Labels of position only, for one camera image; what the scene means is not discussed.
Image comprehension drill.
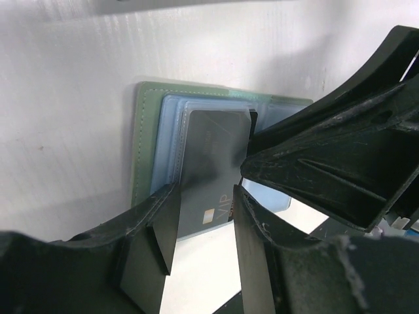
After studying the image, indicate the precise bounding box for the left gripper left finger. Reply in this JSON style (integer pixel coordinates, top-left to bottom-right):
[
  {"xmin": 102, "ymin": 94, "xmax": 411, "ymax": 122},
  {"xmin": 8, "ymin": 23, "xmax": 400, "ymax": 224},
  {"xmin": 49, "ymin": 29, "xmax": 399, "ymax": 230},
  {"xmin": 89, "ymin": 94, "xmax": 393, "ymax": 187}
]
[{"xmin": 1, "ymin": 184, "xmax": 181, "ymax": 313}]

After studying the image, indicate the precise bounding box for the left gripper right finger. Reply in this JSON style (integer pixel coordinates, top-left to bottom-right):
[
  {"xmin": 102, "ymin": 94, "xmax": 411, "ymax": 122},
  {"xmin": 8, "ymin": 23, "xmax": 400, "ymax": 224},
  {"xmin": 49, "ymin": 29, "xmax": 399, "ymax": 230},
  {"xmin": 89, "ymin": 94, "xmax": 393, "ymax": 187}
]
[{"xmin": 233, "ymin": 186, "xmax": 418, "ymax": 313}]

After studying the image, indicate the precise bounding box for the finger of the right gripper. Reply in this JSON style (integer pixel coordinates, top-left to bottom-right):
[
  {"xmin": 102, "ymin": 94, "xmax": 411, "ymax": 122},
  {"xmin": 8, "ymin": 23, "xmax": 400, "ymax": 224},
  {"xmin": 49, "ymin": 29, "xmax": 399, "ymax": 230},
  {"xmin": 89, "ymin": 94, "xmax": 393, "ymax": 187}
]
[{"xmin": 241, "ymin": 26, "xmax": 418, "ymax": 231}]

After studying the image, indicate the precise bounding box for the green card holder wallet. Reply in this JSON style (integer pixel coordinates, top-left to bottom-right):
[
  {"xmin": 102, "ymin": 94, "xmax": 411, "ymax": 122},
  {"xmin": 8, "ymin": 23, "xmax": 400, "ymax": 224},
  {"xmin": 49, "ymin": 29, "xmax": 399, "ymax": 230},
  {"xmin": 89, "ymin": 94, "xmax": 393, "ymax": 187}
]
[{"xmin": 131, "ymin": 82, "xmax": 310, "ymax": 205}]

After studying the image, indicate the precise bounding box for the black white sorting tray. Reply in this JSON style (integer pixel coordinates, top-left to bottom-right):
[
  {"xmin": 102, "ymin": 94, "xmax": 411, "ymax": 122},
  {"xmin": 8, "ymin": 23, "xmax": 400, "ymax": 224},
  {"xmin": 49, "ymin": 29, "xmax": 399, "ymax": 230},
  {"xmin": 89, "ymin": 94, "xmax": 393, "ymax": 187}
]
[{"xmin": 93, "ymin": 0, "xmax": 241, "ymax": 15}]

